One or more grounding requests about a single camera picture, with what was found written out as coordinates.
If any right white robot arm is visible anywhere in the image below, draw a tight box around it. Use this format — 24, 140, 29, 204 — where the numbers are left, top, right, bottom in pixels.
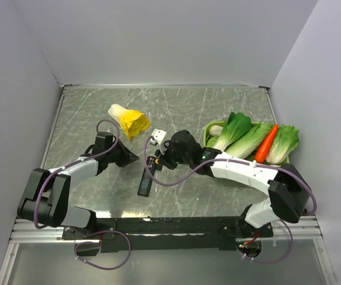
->
151, 129, 310, 237

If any dark green bok choy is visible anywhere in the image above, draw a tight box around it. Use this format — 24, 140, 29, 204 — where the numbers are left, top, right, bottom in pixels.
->
213, 112, 252, 151

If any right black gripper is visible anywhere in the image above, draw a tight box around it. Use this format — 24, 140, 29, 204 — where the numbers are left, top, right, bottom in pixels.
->
155, 139, 192, 170

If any light green napa cabbage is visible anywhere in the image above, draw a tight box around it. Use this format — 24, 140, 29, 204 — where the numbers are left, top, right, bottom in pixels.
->
225, 123, 275, 159

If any black remote control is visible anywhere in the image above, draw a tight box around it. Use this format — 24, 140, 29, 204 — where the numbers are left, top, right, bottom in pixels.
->
137, 156, 157, 197

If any aluminium frame rail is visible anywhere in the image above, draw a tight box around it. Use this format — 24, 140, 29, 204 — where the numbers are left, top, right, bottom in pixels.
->
9, 216, 323, 243

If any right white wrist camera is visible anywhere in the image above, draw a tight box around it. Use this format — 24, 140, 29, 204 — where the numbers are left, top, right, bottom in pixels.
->
149, 129, 167, 145

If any orange toy carrot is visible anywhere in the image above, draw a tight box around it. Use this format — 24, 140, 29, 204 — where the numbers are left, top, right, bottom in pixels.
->
254, 124, 279, 163

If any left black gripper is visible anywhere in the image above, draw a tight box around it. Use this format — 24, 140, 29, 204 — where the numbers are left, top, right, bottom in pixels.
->
106, 138, 139, 167

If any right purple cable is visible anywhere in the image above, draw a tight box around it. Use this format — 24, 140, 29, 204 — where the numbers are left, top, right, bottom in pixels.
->
144, 135, 318, 216

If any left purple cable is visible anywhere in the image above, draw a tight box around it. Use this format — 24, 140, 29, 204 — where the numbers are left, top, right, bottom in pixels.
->
33, 119, 120, 230

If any green plastic tray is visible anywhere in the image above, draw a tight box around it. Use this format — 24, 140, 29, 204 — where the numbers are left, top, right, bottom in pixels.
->
202, 120, 291, 166

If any purple cable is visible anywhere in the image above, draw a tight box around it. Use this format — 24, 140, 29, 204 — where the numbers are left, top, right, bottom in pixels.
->
144, 135, 318, 216
33, 119, 120, 230

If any green lettuce toy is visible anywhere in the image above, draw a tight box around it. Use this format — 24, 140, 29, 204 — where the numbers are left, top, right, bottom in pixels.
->
266, 125, 299, 164

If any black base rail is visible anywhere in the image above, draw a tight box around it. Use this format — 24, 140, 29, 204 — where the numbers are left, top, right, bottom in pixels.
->
62, 216, 273, 253

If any yellow toy cabbage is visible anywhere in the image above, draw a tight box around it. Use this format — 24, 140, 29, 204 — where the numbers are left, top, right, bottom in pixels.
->
108, 104, 151, 140

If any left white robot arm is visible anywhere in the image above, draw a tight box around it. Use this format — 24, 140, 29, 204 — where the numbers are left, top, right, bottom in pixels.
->
17, 132, 139, 239

